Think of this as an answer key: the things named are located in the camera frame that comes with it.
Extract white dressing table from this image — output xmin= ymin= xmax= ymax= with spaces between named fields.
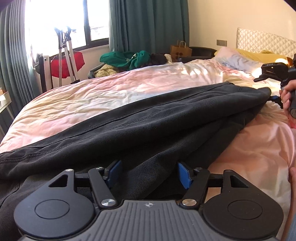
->
xmin=0 ymin=87 xmax=12 ymax=133

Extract yellow knitted blanket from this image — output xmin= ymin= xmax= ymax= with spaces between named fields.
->
xmin=94 ymin=63 xmax=123 ymax=78

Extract teal curtain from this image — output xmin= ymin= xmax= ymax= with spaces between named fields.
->
xmin=109 ymin=0 xmax=190 ymax=55
xmin=0 ymin=5 xmax=33 ymax=127

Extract black clothes pile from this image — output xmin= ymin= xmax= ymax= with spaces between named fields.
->
xmin=150 ymin=53 xmax=168 ymax=65

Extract red cloth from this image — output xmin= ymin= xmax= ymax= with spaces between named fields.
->
xmin=50 ymin=51 xmax=85 ymax=79

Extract black armchair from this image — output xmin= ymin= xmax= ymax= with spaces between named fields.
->
xmin=178 ymin=46 xmax=218 ymax=63

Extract bed with pink duvet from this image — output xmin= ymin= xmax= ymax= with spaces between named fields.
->
xmin=0 ymin=58 xmax=296 ymax=241

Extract person's leg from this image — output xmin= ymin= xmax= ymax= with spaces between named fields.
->
xmin=280 ymin=209 xmax=296 ymax=241

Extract person's right forearm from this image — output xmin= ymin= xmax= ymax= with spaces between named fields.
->
xmin=288 ymin=167 xmax=296 ymax=189

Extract yellow pillow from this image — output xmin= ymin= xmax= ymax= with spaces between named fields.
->
xmin=214 ymin=47 xmax=287 ymax=62

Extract black pants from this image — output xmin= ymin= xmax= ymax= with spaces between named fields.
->
xmin=0 ymin=82 xmax=273 ymax=232

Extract garment steamer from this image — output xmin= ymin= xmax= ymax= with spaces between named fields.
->
xmin=54 ymin=27 xmax=80 ymax=85

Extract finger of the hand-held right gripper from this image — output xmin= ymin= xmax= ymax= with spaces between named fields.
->
xmin=268 ymin=95 xmax=284 ymax=109

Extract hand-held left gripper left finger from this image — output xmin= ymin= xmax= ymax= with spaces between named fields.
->
xmin=47 ymin=160 xmax=122 ymax=207

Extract white quilted headboard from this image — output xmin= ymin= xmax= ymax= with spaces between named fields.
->
xmin=236 ymin=27 xmax=296 ymax=53

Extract dark framed window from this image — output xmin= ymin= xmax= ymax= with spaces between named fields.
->
xmin=23 ymin=0 xmax=110 ymax=78

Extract green garment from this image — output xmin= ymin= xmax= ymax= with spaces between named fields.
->
xmin=100 ymin=50 xmax=151 ymax=70

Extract person's right hand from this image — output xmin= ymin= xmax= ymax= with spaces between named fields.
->
xmin=279 ymin=80 xmax=296 ymax=121

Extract brown paper bag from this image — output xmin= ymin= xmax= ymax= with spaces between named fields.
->
xmin=170 ymin=40 xmax=193 ymax=57

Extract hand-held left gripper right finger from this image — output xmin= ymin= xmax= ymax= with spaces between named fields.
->
xmin=177 ymin=161 xmax=250 ymax=207

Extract pastel pillow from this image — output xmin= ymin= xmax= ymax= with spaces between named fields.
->
xmin=212 ymin=47 xmax=264 ymax=70

